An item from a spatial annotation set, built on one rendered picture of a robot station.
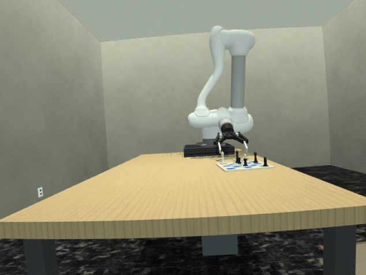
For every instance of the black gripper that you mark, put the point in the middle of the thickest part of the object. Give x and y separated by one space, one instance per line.
228 133

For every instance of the blue and white checkered chessboard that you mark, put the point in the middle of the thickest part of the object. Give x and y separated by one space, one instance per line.
227 167

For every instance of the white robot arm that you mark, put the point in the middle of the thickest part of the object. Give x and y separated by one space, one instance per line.
238 42

